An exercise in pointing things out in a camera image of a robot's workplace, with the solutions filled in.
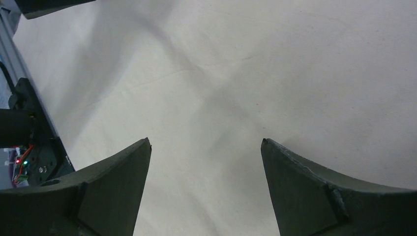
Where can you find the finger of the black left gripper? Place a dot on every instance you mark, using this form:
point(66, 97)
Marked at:
point(32, 9)

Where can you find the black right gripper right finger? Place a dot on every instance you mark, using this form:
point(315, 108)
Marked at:
point(309, 199)

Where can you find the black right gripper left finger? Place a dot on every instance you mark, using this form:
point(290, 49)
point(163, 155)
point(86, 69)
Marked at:
point(102, 199)

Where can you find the beige cloth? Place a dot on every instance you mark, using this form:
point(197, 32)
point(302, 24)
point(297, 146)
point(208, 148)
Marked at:
point(335, 81)

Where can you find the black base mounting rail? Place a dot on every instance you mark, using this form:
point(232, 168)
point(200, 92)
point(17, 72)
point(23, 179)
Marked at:
point(48, 158)

